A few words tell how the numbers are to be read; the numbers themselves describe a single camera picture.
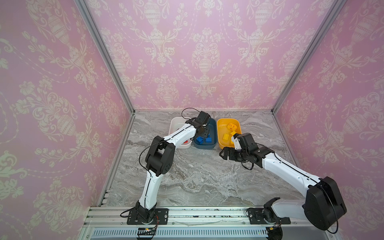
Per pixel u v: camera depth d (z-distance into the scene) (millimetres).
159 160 548
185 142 673
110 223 747
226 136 1029
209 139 1029
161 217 745
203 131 853
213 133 1056
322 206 406
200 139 1041
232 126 1062
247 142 659
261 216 731
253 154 610
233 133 1064
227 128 1091
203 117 779
